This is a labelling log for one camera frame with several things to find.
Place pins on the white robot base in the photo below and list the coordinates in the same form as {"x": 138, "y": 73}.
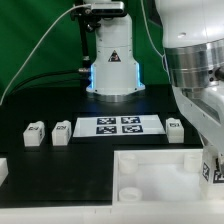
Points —
{"x": 115, "y": 74}

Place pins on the black camera stand pole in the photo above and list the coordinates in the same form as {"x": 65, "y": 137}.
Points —
{"x": 85, "y": 58}

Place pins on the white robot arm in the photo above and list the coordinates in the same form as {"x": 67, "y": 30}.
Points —
{"x": 193, "y": 42}

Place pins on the white square tabletop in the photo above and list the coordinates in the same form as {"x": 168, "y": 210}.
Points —
{"x": 157, "y": 176}

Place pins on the white sheet with tags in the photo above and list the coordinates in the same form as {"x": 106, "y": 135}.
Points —
{"x": 118, "y": 126}

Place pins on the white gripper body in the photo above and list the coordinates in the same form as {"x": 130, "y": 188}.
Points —
{"x": 204, "y": 109}

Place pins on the black camera on stand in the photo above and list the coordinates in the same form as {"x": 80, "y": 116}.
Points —
{"x": 102, "y": 9}

